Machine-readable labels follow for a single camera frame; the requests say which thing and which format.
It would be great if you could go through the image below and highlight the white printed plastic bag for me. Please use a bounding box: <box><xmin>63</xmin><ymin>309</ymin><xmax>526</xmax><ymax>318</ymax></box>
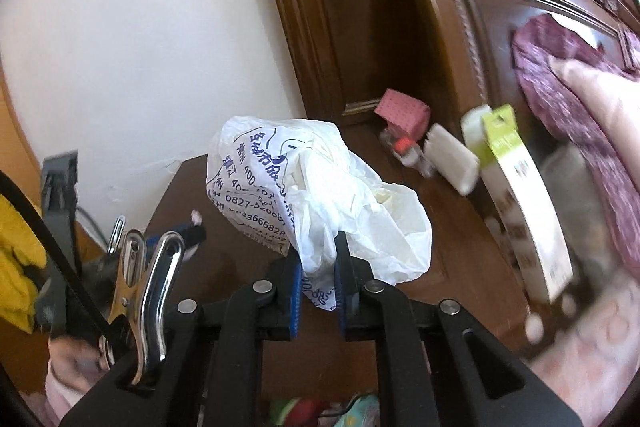
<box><xmin>206</xmin><ymin>117</ymin><xmax>433</xmax><ymax>311</ymax></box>

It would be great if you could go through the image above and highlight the black cable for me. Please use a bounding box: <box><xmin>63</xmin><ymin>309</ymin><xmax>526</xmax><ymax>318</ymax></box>
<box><xmin>0</xmin><ymin>171</ymin><xmax>114</xmax><ymax>343</ymax></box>

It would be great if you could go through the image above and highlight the grey pillow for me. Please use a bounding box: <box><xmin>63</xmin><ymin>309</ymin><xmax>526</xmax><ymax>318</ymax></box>
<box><xmin>541</xmin><ymin>144</ymin><xmax>616</xmax><ymax>272</ymax></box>

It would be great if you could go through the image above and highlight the pink fuzzy sleeve forearm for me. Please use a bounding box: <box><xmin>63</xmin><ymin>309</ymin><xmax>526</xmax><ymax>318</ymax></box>
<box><xmin>20</xmin><ymin>363</ymin><xmax>96</xmax><ymax>427</ymax></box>

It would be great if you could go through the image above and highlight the purple lace pillow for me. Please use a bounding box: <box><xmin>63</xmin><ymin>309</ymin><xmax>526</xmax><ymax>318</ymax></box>
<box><xmin>512</xmin><ymin>13</ymin><xmax>639</xmax><ymax>277</ymax></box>

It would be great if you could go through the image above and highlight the small clear plastic bottle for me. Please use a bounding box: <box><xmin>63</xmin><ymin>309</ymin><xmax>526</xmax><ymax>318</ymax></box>
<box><xmin>380</xmin><ymin>129</ymin><xmax>435</xmax><ymax>178</ymax></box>

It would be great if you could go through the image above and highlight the metal spring clamp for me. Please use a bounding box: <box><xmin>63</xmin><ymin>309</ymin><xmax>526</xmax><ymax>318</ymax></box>
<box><xmin>100</xmin><ymin>229</ymin><xmax>186</xmax><ymax>386</ymax></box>

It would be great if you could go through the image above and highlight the dark wooden nightstand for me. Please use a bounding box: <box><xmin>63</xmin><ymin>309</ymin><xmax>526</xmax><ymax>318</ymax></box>
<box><xmin>144</xmin><ymin>120</ymin><xmax>532</xmax><ymax>403</ymax></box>

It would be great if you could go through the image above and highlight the wet wipes pack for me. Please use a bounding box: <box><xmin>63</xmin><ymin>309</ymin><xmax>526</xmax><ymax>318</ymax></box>
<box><xmin>333</xmin><ymin>395</ymin><xmax>381</xmax><ymax>427</ymax></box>

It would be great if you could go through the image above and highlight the light pink plastic lid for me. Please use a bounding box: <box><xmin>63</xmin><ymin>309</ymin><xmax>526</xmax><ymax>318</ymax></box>
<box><xmin>191</xmin><ymin>210</ymin><xmax>203</xmax><ymax>227</ymax></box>

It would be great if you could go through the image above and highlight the person's left hand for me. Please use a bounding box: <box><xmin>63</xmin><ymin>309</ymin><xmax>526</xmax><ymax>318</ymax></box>
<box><xmin>48</xmin><ymin>336</ymin><xmax>107</xmax><ymax>393</ymax></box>

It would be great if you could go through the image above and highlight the green white selfie stick box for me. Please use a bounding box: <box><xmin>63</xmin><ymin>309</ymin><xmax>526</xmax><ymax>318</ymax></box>
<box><xmin>461</xmin><ymin>104</ymin><xmax>573</xmax><ymax>305</ymax></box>

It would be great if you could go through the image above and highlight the pink patterned paper packet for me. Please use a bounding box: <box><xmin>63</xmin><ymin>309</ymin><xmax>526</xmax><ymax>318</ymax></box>
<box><xmin>374</xmin><ymin>89</ymin><xmax>431</xmax><ymax>142</ymax></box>

